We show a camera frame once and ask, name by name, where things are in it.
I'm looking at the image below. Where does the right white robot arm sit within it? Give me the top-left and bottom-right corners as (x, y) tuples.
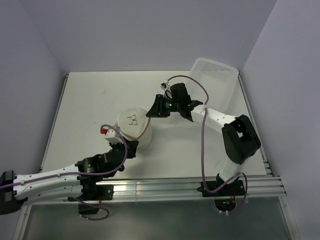
(146, 83), (261, 197)

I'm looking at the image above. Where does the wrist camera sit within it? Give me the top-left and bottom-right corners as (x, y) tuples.
(100, 127), (122, 144)
(160, 81), (171, 91)

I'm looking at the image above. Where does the purple cable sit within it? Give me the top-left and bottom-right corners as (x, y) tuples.
(0, 124), (130, 221)
(167, 75), (248, 215)

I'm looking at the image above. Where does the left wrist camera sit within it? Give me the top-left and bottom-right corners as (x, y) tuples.
(100, 127), (122, 144)

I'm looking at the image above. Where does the white plastic tray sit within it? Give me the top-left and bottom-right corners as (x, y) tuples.
(189, 58), (239, 112)

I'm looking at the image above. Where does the aluminium mounting rail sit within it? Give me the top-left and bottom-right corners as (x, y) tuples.
(82, 175), (286, 203)

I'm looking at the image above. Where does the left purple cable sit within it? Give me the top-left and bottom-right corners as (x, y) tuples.
(0, 124), (130, 221)

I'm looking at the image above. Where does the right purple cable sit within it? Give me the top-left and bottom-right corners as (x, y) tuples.
(167, 75), (248, 215)

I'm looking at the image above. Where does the white mesh laundry bag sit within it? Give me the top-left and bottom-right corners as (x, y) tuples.
(116, 107), (153, 152)

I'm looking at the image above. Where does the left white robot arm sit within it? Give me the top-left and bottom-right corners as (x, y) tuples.
(0, 140), (139, 215)

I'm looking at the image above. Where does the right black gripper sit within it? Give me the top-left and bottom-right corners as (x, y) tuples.
(146, 93), (181, 118)

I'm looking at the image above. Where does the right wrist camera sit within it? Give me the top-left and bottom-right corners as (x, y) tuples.
(160, 81), (171, 91)

